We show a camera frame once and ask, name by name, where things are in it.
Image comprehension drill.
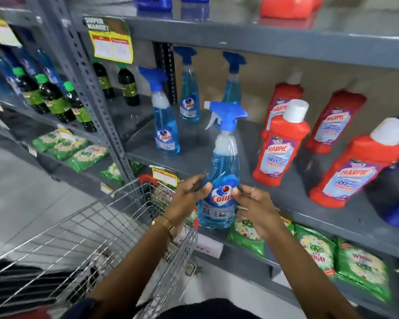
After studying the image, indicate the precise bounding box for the person's left forearm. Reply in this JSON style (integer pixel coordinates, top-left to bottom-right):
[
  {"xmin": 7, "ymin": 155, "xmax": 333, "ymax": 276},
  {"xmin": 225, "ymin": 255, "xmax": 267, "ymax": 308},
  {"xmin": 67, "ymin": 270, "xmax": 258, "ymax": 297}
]
[{"xmin": 86, "ymin": 222, "xmax": 184, "ymax": 319}]

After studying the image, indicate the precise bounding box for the large yellow shelf sign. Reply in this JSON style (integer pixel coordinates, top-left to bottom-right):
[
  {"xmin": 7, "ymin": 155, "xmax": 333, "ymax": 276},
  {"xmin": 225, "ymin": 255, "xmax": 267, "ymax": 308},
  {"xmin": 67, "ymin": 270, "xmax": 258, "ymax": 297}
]
[{"xmin": 83, "ymin": 16, "xmax": 134, "ymax": 65}]

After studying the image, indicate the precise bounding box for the person's left hand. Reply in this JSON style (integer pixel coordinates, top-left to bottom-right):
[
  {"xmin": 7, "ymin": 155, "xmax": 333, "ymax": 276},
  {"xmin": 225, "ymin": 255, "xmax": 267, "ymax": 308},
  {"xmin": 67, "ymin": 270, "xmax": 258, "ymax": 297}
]
[{"xmin": 163, "ymin": 173, "xmax": 213, "ymax": 227}]

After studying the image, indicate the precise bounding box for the red bottle base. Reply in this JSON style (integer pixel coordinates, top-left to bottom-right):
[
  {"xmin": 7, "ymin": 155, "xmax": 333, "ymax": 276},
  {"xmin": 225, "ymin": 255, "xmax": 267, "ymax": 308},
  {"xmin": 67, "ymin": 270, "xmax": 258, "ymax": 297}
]
[{"xmin": 260, "ymin": 0, "xmax": 324, "ymax": 20}]

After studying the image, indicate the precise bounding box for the blue glass cleaner spray bottle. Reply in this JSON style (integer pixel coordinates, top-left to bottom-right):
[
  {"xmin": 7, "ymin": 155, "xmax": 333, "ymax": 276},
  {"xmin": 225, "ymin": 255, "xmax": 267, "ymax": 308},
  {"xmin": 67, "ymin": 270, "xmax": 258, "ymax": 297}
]
[
  {"xmin": 221, "ymin": 51, "xmax": 247, "ymax": 107},
  {"xmin": 174, "ymin": 46, "xmax": 200, "ymax": 124},
  {"xmin": 138, "ymin": 65, "xmax": 181, "ymax": 156},
  {"xmin": 197, "ymin": 101, "xmax": 249, "ymax": 230}
]

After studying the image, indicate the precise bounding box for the gray metal shelving rack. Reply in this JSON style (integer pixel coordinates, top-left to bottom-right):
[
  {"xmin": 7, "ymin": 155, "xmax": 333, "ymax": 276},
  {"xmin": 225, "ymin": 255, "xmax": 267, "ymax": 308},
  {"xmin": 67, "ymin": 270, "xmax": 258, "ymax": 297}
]
[
  {"xmin": 0, "ymin": 0, "xmax": 133, "ymax": 200},
  {"xmin": 61, "ymin": 0, "xmax": 399, "ymax": 319}
]

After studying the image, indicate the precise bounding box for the yellow paper shelf tag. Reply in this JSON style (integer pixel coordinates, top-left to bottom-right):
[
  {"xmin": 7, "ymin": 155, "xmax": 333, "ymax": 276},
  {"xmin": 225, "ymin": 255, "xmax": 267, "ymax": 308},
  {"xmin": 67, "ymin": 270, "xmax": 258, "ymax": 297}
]
[{"xmin": 0, "ymin": 18, "xmax": 22, "ymax": 47}]

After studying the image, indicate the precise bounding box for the person's dark clothing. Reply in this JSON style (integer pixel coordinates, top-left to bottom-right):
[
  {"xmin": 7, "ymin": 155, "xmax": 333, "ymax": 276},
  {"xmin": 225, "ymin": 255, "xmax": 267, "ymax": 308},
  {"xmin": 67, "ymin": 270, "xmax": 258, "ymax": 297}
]
[{"xmin": 61, "ymin": 296, "xmax": 264, "ymax": 319}]

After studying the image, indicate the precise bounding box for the person's right hand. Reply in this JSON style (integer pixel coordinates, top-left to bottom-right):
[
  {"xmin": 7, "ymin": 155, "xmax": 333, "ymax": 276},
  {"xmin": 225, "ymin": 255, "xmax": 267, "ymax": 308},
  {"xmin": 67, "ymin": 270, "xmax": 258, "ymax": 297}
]
[{"xmin": 232, "ymin": 184, "xmax": 287, "ymax": 241}]

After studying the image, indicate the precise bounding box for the row of blue bottles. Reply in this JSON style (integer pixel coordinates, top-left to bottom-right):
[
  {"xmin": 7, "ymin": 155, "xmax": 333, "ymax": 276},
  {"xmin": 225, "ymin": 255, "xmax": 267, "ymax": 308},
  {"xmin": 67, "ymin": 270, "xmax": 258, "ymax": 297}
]
[{"xmin": 0, "ymin": 36, "xmax": 64, "ymax": 97}]

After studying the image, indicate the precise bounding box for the yellow red price tag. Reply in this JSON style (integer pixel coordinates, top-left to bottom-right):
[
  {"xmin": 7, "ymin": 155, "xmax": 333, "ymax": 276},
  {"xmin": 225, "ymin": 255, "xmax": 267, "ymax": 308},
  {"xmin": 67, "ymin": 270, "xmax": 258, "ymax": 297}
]
[{"xmin": 152, "ymin": 165, "xmax": 179, "ymax": 188}]

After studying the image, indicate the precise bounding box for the dark bottle green cap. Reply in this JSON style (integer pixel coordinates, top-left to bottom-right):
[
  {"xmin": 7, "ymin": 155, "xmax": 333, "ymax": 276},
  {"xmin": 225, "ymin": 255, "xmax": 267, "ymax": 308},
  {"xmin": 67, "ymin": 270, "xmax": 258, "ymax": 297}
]
[
  {"xmin": 63, "ymin": 81, "xmax": 97, "ymax": 133},
  {"xmin": 35, "ymin": 74, "xmax": 76, "ymax": 123},
  {"xmin": 117, "ymin": 62, "xmax": 141, "ymax": 107},
  {"xmin": 89, "ymin": 58, "xmax": 115, "ymax": 99},
  {"xmin": 12, "ymin": 67, "xmax": 50, "ymax": 114}
]

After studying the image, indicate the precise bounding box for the person's right forearm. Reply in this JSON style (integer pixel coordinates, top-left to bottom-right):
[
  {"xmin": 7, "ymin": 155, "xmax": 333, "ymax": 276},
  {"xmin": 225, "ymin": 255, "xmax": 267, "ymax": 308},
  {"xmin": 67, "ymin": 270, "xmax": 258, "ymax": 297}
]
[{"xmin": 269, "ymin": 226, "xmax": 360, "ymax": 319}]

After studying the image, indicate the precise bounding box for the red cleaner bottle white cap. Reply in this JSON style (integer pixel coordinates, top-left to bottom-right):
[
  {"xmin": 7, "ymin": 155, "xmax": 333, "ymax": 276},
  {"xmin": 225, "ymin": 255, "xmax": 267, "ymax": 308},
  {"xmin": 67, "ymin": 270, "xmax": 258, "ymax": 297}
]
[
  {"xmin": 304, "ymin": 89, "xmax": 367, "ymax": 154},
  {"xmin": 309, "ymin": 117, "xmax": 399, "ymax": 209},
  {"xmin": 252, "ymin": 99, "xmax": 311, "ymax": 187},
  {"xmin": 261, "ymin": 71, "xmax": 304, "ymax": 140}
]

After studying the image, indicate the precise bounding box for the metal wire shopping cart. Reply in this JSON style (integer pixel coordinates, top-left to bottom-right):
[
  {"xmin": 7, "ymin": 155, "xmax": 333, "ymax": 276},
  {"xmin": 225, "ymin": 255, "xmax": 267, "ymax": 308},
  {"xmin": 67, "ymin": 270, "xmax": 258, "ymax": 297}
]
[{"xmin": 0, "ymin": 174, "xmax": 200, "ymax": 319}]

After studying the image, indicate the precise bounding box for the white shelf label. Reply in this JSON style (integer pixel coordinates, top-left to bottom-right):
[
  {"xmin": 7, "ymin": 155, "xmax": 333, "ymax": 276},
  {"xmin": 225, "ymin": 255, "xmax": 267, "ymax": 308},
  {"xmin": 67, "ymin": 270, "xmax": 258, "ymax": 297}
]
[{"xmin": 186, "ymin": 228, "xmax": 224, "ymax": 260}]

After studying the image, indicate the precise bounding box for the green detergent packet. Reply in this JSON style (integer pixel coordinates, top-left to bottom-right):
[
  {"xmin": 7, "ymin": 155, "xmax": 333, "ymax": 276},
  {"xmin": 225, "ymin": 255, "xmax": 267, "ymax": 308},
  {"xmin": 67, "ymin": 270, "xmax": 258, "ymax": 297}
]
[
  {"xmin": 288, "ymin": 222, "xmax": 336, "ymax": 278},
  {"xmin": 66, "ymin": 145, "xmax": 110, "ymax": 173},
  {"xmin": 32, "ymin": 131, "xmax": 62, "ymax": 153},
  {"xmin": 100, "ymin": 161, "xmax": 144, "ymax": 186},
  {"xmin": 48, "ymin": 136, "xmax": 89, "ymax": 161},
  {"xmin": 226, "ymin": 214, "xmax": 265, "ymax": 258},
  {"xmin": 335, "ymin": 238, "xmax": 393, "ymax": 303}
]

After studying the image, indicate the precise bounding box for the gold wristwatch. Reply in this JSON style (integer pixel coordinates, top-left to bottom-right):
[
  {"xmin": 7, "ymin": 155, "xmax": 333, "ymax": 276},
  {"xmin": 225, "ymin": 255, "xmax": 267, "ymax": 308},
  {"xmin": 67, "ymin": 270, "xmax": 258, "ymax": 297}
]
[{"xmin": 152, "ymin": 215, "xmax": 177, "ymax": 242}]

